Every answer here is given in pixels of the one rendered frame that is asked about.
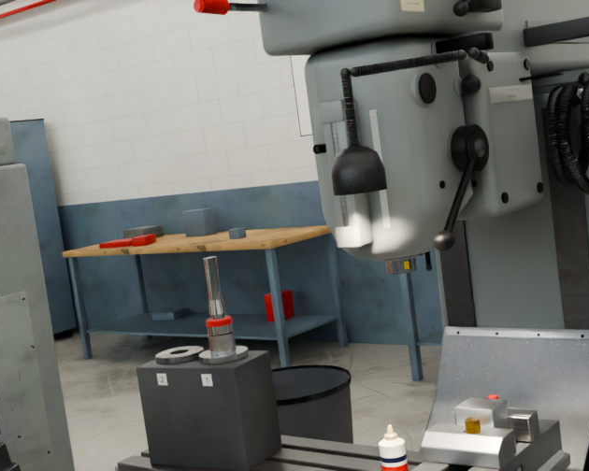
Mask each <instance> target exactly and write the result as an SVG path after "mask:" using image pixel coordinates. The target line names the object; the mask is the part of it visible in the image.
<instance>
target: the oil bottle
mask: <svg viewBox="0 0 589 471"><path fill-rule="evenodd" d="M379 447H380V455H381V469H382V471H409V468H408V461H407V453H406V446H405V440H404V439H402V438H399V437H397V433H394V430H393V427H392V425H388V427H387V434H385V435H384V439H383V440H382V441H381V442H380V443H379Z"/></svg>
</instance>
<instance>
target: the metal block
mask: <svg viewBox="0 0 589 471"><path fill-rule="evenodd" d="M455 413H456V421H457V425H465V422H464V420H465V419H467V418H479V419H480V425H481V427H491V428H502V429H510V425H509V416H508V408H507V400H506V399H491V398H476V397H469V398H468V399H467V400H466V401H464V402H463V403H461V404H460V405H458V406H457V407H455Z"/></svg>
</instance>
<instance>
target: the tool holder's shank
mask: <svg viewBox="0 0 589 471"><path fill-rule="evenodd" d="M203 260H204V267H205V273H206V280H207V285H208V298H209V315H211V316H212V319H213V320H220V319H223V318H224V313H225V312H226V309H225V305H224V302H223V296H222V289H221V283H220V276H219V269H218V263H217V256H212V257H207V258H203Z"/></svg>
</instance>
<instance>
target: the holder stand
mask: <svg viewBox="0 0 589 471"><path fill-rule="evenodd" d="M236 349H237V350H236V351H234V352H231V353H227V354H223V355H212V354H210V350H206V351H204V350H203V348H202V347H199V346H188V347H179V348H174V349H170V350H164V351H161V352H159V353H157V354H156V356H155V358H156V359H155V360H153V361H151V362H148V363H146V364H143V365H141V366H139V367H137V368H136V373H137V380H138V386H139V392H140V398H141V405H142V410H143V417H144V422H145V429H146V435H147V441H148V447H149V454H150V459H151V464H160V465H174V466H187V467H199V468H212V469H225V470H237V471H250V470H251V469H253V468H254V467H255V466H256V465H258V464H260V463H261V462H263V461H264V460H265V459H267V458H268V457H270V456H271V455H273V454H274V453H276V452H277V451H279V450H281V449H282V444H281V437H280V425H279V418H278V411H277V404H276V397H275V391H274V384H273V378H272V371H271V363H270V357H269V352H268V351H267V350H248V347H245V346H236Z"/></svg>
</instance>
